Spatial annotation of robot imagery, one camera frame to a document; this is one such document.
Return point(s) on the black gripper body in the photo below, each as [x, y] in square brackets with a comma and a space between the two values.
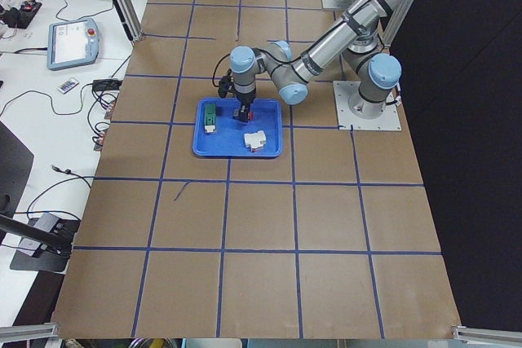
[245, 100]

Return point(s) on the aluminium bar bottom left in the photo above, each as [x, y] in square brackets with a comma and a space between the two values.
[28, 332]

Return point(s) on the aluminium bar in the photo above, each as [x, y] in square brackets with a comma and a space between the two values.
[487, 336]
[28, 332]

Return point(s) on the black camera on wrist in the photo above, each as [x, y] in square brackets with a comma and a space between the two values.
[225, 86]

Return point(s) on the grey usb hub box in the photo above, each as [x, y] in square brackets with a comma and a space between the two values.
[49, 223]

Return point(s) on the blue plastic tray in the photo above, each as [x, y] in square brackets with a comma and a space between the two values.
[227, 140]

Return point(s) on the black power adapter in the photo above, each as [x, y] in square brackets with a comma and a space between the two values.
[109, 84]

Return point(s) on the near blue teach pendant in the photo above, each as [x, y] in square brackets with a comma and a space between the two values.
[72, 43]

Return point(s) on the green electrical switch module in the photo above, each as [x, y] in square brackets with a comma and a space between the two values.
[209, 118]

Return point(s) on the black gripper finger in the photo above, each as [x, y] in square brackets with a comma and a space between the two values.
[244, 114]

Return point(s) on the small remote control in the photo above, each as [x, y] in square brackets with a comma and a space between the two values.
[68, 85]

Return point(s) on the white grey circuit breaker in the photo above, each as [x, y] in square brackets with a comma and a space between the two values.
[255, 141]

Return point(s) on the aluminium bar bottom right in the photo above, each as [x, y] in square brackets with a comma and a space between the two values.
[487, 336]

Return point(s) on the black device with red button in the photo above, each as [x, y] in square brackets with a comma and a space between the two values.
[22, 17]

